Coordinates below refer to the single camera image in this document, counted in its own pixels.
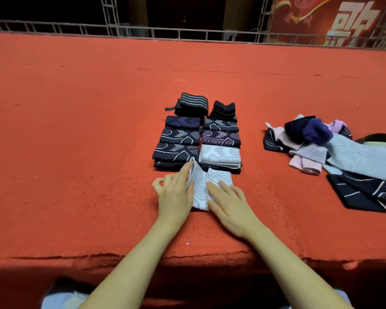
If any person's left hand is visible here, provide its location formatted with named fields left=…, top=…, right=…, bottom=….
left=152, top=161, right=197, bottom=229

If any person's right hand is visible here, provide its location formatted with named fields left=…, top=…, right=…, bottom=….
left=206, top=180, right=265, bottom=241

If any single black purple-lined sock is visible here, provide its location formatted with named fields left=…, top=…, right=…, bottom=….
left=154, top=160, right=194, bottom=171
left=201, top=130, right=241, bottom=147

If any single black white-patterned sock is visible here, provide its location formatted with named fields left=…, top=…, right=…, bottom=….
left=159, top=128, right=201, bottom=145
left=152, top=142, right=199, bottom=163

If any single black grey-striped sock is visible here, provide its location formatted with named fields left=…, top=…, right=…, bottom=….
left=202, top=118, right=239, bottom=133

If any person's right forearm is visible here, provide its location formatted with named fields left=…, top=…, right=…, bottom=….
left=244, top=225, right=355, bottom=309

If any person's left forearm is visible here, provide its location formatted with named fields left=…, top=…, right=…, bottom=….
left=80, top=218, right=181, bottom=309

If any person's pale blue clothing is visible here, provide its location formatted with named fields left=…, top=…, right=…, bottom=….
left=40, top=286, right=355, bottom=309

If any heap of dark patterned socks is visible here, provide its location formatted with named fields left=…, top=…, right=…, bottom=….
left=264, top=114, right=353, bottom=176

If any single black white-lined sock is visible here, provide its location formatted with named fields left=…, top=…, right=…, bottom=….
left=326, top=172, right=386, bottom=213

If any dark brown door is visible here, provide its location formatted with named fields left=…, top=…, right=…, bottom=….
left=147, top=0, right=226, bottom=30

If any grey metal truss tower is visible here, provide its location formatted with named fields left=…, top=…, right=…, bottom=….
left=100, top=0, right=121, bottom=37
left=257, top=0, right=272, bottom=42

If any red banner with white print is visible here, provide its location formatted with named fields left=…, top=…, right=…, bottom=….
left=268, top=0, right=386, bottom=48

